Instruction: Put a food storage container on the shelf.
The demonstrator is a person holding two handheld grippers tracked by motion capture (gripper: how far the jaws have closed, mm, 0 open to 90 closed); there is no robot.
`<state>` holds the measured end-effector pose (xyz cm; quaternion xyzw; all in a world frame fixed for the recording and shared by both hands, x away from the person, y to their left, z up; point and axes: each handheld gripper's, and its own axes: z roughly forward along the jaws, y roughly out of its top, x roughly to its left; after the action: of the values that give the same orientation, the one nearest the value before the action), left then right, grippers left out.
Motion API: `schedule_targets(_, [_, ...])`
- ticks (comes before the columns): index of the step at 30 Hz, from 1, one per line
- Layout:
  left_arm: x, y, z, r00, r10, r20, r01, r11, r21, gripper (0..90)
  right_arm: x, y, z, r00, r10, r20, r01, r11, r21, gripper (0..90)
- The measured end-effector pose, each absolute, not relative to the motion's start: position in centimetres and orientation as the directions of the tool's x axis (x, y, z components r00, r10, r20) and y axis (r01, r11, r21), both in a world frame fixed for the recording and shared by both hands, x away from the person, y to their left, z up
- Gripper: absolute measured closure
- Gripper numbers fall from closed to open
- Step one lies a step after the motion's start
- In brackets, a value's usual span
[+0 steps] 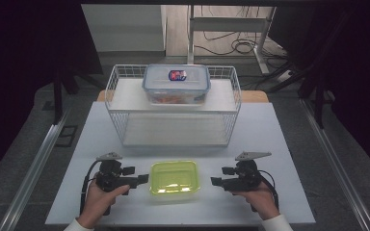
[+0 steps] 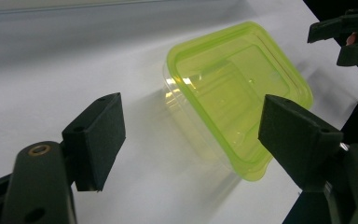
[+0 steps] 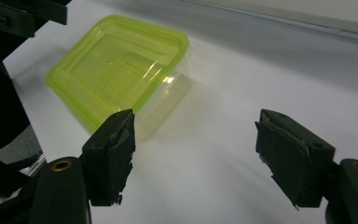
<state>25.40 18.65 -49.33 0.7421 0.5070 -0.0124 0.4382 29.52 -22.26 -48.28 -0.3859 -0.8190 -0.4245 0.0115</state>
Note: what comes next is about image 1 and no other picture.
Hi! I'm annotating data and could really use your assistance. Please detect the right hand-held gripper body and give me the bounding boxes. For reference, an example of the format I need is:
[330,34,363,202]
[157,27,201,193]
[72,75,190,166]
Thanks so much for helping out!
[232,150,273,213]

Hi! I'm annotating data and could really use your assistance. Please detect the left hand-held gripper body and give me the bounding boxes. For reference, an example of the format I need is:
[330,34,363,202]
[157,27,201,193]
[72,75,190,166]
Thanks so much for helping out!
[93,151,133,217]

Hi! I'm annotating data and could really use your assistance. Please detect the green lidded plastic container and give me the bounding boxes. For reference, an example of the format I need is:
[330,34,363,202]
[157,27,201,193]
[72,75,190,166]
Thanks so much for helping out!
[148,160,201,204]

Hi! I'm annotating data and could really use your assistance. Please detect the white wire basket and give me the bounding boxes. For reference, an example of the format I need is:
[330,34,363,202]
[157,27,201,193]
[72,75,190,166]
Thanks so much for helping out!
[104,64,243,149]

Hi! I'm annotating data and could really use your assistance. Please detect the clear container with blue-rimmed lid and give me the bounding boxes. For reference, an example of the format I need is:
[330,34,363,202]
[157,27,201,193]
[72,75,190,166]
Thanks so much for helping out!
[141,64,212,106]

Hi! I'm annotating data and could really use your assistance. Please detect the person's right hand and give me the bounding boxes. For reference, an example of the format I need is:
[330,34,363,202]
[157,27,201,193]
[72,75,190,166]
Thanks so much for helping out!
[231,179,281,221]

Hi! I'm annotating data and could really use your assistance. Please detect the person's left hand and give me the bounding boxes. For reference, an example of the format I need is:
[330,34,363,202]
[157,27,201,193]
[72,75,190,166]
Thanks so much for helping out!
[76,178,131,230]

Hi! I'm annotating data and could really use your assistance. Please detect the wooden table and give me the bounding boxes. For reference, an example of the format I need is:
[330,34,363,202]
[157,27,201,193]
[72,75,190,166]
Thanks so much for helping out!
[95,90,270,104]

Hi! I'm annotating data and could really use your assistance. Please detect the black metal stand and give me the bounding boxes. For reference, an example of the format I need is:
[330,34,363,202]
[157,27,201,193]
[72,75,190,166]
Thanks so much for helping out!
[51,47,105,126]
[265,13,351,130]

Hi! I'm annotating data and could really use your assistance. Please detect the white power strip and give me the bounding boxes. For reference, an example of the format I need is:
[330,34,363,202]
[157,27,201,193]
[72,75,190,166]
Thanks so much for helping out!
[275,69,296,83]

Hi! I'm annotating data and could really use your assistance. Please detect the white cabinet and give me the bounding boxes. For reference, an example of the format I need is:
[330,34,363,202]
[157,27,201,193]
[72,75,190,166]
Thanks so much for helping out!
[80,3,169,54]

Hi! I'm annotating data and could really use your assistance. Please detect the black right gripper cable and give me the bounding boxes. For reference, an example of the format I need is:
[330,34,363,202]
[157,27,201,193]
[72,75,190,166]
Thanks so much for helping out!
[251,168,280,214]

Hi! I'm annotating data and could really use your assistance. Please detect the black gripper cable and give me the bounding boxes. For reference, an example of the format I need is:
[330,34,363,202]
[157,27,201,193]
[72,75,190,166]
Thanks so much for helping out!
[251,168,280,214]
[79,159,102,216]

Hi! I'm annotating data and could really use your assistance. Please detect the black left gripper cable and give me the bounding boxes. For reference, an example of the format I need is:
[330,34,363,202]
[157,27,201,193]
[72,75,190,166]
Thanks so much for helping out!
[79,159,102,216]

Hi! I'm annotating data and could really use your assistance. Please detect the black floor bracket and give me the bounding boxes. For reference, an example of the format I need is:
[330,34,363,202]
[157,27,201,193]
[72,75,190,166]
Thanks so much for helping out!
[55,124,79,149]

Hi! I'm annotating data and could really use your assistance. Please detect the aluminium rail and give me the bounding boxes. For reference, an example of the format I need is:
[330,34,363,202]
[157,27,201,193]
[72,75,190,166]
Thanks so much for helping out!
[0,107,72,231]
[298,97,370,231]

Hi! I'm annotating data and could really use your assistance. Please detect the black floor cables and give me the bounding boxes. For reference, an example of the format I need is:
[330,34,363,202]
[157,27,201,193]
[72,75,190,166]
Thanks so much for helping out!
[194,5,292,89]

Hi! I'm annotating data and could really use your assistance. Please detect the white metal desk frame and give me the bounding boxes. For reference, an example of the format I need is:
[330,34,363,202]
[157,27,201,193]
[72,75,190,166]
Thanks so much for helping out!
[186,4,278,76]

